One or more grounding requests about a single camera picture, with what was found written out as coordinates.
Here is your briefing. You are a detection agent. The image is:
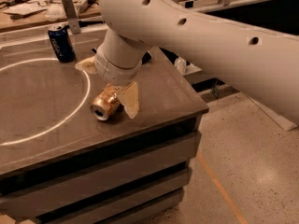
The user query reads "white paper sheet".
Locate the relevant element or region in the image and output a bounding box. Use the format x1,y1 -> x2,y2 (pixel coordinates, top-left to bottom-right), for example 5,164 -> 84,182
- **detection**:
4,3 -> 48,15

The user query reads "metal bracket post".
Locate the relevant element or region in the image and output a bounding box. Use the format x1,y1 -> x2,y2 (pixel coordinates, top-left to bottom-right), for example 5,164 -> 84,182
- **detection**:
61,0 -> 80,35

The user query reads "blue soda can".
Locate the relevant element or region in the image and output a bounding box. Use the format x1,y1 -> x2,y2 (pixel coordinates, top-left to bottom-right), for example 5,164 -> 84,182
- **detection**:
48,24 -> 75,63

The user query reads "blue chip bag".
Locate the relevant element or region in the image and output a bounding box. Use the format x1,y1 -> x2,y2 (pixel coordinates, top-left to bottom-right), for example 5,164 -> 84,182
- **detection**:
92,48 -> 152,64

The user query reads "orange soda can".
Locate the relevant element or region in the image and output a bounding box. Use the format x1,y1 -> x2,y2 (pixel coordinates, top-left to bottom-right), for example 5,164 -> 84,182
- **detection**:
91,84 -> 121,121

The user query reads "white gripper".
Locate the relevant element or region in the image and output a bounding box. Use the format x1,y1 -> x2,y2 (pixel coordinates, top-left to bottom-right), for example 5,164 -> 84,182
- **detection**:
75,46 -> 141,119

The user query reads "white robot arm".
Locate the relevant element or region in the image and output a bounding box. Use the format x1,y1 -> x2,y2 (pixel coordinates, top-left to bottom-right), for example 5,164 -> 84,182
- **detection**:
76,0 -> 299,123

